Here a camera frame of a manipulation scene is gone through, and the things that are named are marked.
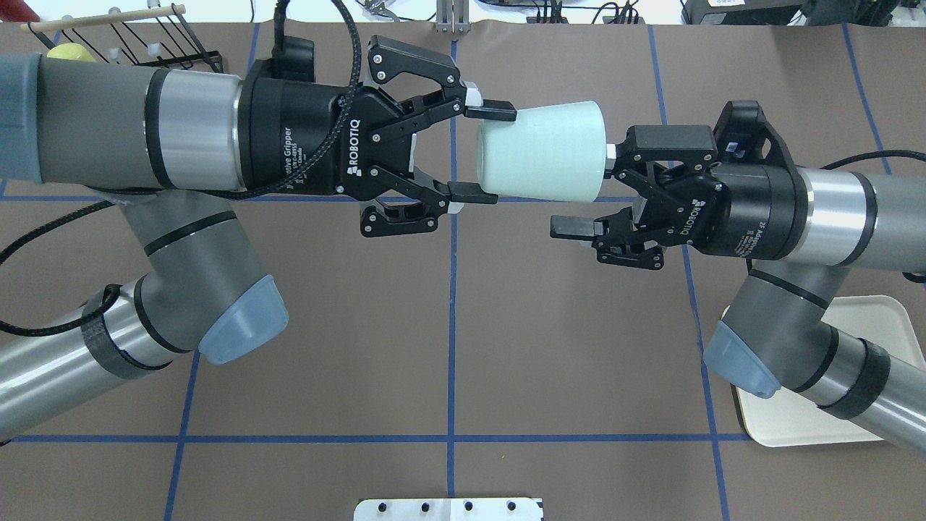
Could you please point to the yellow cup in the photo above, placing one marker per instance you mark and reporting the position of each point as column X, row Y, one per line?
column 73, row 52

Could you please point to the aluminium frame post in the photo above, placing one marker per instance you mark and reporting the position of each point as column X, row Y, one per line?
column 452, row 17

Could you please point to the pale green cup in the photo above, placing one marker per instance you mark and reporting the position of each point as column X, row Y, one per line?
column 554, row 152

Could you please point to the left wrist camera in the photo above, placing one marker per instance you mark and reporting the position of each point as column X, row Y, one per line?
column 293, row 58

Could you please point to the black wire cup rack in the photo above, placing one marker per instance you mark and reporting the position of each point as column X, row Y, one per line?
column 158, row 36

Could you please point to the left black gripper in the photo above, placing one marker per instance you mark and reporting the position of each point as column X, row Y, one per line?
column 293, row 137

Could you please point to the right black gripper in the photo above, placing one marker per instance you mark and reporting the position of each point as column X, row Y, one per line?
column 759, row 211

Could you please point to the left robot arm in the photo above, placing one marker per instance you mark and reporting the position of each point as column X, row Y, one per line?
column 171, row 148

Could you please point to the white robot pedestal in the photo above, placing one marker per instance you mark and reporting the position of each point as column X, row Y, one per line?
column 480, row 508

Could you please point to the red bottle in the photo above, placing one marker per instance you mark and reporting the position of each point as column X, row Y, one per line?
column 17, row 11

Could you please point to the black box device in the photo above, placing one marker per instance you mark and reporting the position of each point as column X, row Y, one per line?
column 774, row 13

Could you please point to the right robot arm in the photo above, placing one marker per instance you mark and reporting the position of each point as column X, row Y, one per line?
column 773, row 335

